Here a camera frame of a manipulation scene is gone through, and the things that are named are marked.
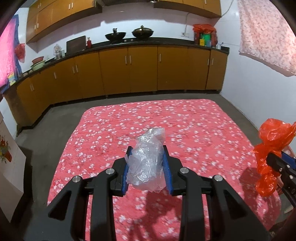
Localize pink curtain at window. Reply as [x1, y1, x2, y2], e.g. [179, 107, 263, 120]
[0, 15, 22, 93]

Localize upper wooden kitchen cabinets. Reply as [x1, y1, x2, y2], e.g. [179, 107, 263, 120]
[26, 1, 222, 44]

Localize red bottle on counter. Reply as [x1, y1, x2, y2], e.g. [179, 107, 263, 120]
[86, 37, 92, 49]

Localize black wok left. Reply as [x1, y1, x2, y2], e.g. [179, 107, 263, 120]
[105, 28, 126, 43]

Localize pink floral hanging cloth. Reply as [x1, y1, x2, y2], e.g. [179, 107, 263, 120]
[238, 1, 295, 76]

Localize white plastic bag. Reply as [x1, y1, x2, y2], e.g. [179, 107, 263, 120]
[125, 128, 166, 193]

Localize wooden kitchen cabinets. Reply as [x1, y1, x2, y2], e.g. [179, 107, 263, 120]
[26, 1, 222, 44]
[2, 39, 230, 129]

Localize red floral tablecloth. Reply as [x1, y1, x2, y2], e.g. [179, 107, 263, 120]
[48, 99, 281, 240]

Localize red bag covered containers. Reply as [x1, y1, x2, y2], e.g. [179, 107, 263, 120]
[193, 24, 218, 48]

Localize black wok with lid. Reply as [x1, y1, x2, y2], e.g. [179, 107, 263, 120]
[132, 25, 154, 41]

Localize white box with flowers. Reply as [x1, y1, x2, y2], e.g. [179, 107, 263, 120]
[0, 116, 26, 221]

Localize lower wooden kitchen cabinets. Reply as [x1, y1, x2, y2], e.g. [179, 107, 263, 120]
[2, 39, 230, 129]

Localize glass jar on counter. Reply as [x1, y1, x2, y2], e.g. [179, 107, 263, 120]
[54, 44, 65, 60]

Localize orange plastic bag back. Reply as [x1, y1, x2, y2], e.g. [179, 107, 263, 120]
[253, 118, 295, 197]

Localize stacked basins on counter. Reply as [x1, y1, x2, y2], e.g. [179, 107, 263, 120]
[31, 56, 45, 71]

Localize dark cutting board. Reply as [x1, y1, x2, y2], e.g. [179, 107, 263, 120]
[66, 36, 86, 55]

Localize hanging red plastic bag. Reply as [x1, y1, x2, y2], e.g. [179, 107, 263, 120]
[15, 43, 26, 63]

